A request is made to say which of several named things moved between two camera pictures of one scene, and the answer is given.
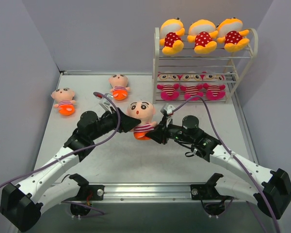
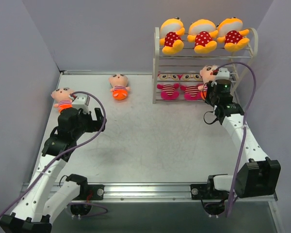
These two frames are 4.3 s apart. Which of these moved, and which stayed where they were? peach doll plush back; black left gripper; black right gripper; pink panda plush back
Moved: black right gripper; black left gripper
Stayed: peach doll plush back; pink panda plush back
